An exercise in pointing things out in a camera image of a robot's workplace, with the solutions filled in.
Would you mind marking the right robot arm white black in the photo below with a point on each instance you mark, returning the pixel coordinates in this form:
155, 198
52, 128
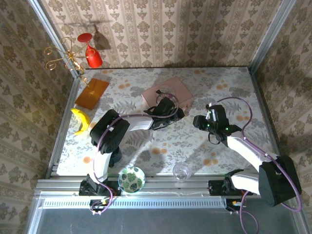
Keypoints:
278, 180

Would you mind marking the green leaf pattern bowl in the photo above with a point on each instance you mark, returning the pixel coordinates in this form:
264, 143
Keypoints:
131, 180

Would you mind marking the pink square board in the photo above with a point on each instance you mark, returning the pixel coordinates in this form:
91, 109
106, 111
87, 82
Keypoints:
181, 90

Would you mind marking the yellow banana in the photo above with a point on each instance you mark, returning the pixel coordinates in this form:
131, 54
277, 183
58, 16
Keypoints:
84, 117

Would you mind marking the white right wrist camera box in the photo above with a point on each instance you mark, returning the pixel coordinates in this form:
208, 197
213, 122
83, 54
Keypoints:
213, 114

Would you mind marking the black connector block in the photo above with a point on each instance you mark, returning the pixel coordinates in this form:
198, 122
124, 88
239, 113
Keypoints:
98, 204
234, 204

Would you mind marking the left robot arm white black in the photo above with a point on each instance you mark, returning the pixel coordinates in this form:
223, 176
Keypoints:
109, 131

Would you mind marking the clear drinking glass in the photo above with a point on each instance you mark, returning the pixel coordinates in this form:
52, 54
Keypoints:
181, 171

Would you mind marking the red wine glass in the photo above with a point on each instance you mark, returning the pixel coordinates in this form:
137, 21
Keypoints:
93, 58

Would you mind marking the aluminium extrusion frame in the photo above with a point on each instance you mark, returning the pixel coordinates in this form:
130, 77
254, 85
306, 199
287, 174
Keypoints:
170, 187

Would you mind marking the dark blue mug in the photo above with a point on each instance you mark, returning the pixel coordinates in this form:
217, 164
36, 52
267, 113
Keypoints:
117, 157

